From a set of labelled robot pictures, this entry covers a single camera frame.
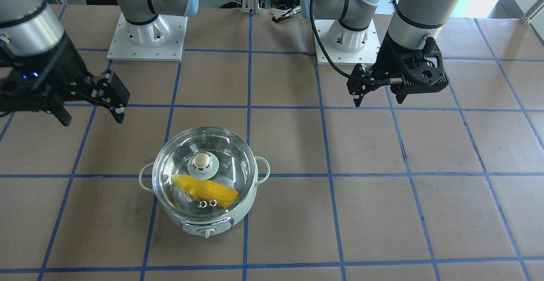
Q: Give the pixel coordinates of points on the glass pot lid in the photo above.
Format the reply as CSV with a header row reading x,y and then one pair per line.
x,y
204,179

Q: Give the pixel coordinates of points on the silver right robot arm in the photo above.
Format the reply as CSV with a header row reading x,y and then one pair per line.
x,y
31,27

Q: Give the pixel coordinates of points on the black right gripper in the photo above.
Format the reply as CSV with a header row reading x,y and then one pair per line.
x,y
68,65

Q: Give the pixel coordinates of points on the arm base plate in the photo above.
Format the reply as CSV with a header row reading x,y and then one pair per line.
x,y
346,47
162,40

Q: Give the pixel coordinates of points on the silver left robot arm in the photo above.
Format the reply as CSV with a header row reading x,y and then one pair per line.
x,y
411,23

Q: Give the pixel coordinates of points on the pale green cooking pot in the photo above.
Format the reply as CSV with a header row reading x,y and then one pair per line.
x,y
204,217

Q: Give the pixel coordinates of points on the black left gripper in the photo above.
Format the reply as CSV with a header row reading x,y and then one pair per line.
x,y
387,58

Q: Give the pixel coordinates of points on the yellow corn cob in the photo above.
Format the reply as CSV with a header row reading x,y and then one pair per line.
x,y
224,196

